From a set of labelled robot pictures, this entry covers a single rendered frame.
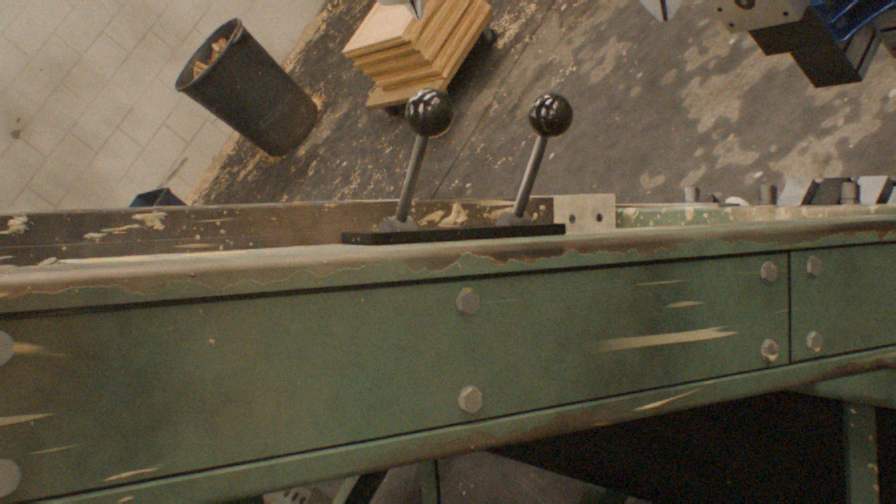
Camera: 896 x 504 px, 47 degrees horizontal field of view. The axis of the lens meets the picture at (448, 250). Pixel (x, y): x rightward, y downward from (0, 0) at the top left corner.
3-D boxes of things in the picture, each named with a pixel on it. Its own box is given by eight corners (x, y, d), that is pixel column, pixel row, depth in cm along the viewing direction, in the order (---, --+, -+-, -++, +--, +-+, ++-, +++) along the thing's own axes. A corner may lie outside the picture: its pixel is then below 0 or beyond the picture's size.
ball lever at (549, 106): (539, 245, 91) (588, 105, 85) (505, 247, 89) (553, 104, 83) (515, 223, 94) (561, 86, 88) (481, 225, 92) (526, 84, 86)
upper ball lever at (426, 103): (425, 252, 84) (470, 101, 78) (385, 255, 82) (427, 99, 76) (403, 229, 87) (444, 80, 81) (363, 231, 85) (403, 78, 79)
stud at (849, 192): (864, 205, 135) (864, 182, 134) (853, 205, 133) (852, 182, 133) (847, 205, 137) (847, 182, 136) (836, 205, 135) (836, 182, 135)
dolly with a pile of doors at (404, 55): (512, 24, 468) (453, -41, 449) (455, 113, 451) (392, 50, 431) (434, 45, 518) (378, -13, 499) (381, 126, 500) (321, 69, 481)
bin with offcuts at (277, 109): (341, 91, 571) (253, 8, 540) (291, 164, 554) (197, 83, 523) (297, 101, 613) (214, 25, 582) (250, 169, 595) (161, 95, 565)
